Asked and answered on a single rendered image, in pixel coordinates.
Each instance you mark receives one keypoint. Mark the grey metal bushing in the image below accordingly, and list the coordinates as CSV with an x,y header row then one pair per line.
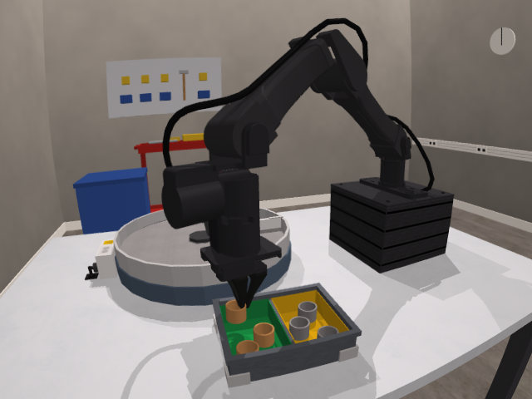
x,y
299,328
308,310
326,331

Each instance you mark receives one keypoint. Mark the yellow bin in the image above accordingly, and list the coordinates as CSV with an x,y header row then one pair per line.
x,y
287,307

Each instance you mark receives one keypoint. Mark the green bin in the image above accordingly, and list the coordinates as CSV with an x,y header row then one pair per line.
x,y
260,311

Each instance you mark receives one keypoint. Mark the bronze bushing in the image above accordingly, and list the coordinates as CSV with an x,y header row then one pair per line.
x,y
264,334
247,346
235,316

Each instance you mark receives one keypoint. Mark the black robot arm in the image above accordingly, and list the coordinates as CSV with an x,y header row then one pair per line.
x,y
243,130

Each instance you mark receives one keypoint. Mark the dark grey divided bin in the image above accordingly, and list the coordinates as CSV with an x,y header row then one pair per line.
x,y
291,358

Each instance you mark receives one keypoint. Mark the grey round turntable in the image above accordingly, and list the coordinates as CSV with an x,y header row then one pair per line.
x,y
151,240

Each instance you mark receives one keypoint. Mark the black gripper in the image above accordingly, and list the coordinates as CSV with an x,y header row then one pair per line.
x,y
241,246

